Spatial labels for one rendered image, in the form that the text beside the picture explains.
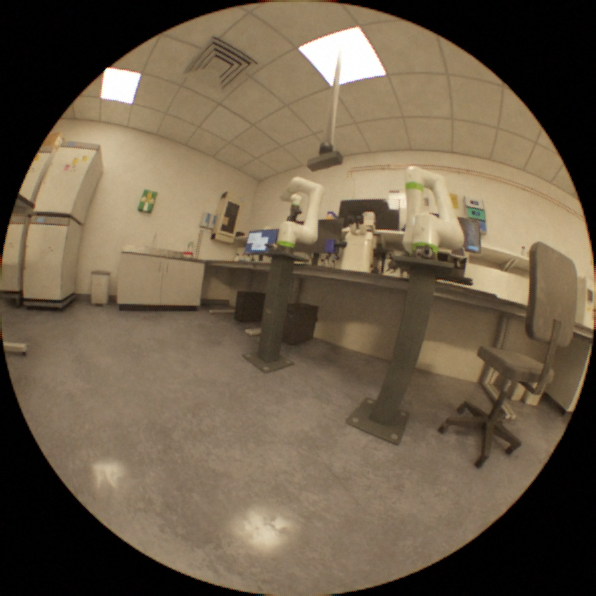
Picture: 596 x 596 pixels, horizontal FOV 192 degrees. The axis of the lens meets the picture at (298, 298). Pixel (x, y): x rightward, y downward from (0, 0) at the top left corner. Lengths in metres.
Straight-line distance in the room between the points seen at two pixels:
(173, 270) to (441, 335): 3.11
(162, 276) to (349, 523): 2.58
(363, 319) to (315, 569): 1.94
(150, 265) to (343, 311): 2.37
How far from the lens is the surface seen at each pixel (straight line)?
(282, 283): 1.20
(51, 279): 2.58
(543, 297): 0.89
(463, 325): 1.97
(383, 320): 1.90
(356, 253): 1.18
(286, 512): 0.65
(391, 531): 0.72
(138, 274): 2.41
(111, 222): 3.09
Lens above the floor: 0.62
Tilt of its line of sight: 5 degrees down
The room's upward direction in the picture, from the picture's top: 9 degrees clockwise
